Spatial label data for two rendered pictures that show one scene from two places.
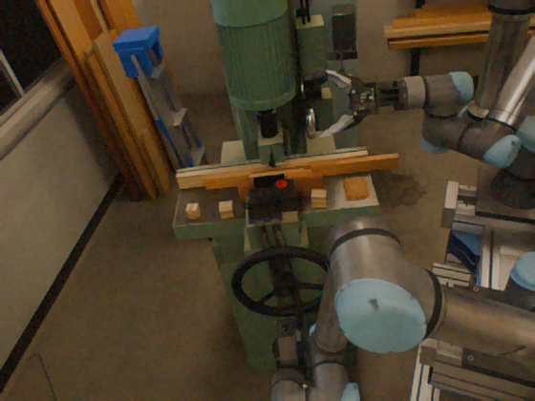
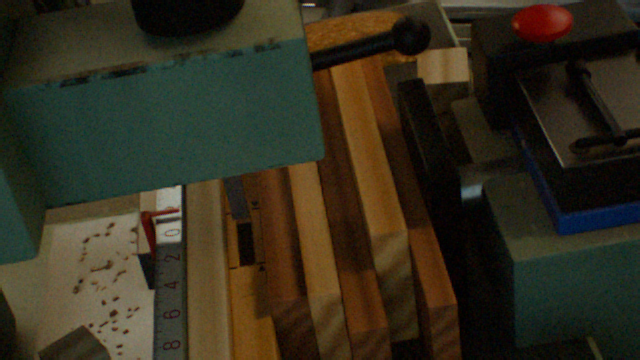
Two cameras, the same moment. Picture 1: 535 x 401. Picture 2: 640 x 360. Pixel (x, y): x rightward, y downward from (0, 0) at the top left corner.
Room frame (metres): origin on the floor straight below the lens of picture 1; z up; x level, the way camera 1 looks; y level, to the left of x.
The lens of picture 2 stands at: (1.07, 0.37, 1.29)
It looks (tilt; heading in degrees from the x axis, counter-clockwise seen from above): 38 degrees down; 263
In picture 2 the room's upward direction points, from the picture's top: 10 degrees counter-clockwise
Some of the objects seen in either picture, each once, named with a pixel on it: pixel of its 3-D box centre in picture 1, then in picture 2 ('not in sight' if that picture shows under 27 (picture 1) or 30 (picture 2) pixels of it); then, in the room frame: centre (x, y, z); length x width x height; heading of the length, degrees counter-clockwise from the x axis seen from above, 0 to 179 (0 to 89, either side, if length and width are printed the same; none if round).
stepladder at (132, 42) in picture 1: (182, 145); not in sight; (1.88, 0.35, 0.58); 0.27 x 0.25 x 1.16; 76
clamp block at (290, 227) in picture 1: (273, 219); (601, 214); (0.88, -0.02, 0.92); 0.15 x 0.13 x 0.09; 84
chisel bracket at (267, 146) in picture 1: (271, 142); (171, 99); (1.09, -0.06, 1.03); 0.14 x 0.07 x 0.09; 174
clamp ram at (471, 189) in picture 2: (270, 195); (488, 184); (0.94, -0.02, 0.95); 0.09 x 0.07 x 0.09; 84
